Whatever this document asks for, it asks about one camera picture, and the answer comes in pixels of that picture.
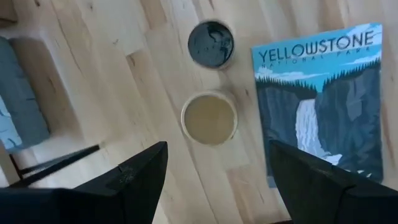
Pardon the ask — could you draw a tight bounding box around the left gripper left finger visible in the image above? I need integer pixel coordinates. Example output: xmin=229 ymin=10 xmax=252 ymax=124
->
xmin=0 ymin=141 xmax=169 ymax=224

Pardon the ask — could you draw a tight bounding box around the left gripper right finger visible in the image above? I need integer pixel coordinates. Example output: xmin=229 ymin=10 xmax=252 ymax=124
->
xmin=269 ymin=139 xmax=398 ymax=224

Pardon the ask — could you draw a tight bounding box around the wooden shelf black metal frame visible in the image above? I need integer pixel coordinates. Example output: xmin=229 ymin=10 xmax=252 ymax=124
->
xmin=7 ymin=144 xmax=101 ymax=189

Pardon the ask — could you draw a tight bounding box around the glass spice jar tan lid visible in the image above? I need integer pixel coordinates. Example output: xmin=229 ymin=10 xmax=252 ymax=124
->
xmin=180 ymin=90 xmax=239 ymax=147

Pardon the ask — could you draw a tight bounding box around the orange turmeric jar black lid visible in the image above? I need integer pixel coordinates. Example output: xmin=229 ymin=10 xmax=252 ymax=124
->
xmin=187 ymin=20 xmax=236 ymax=70

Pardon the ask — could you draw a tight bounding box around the blue-grey plastic case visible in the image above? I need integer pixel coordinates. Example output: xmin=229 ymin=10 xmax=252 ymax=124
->
xmin=0 ymin=36 xmax=50 ymax=153

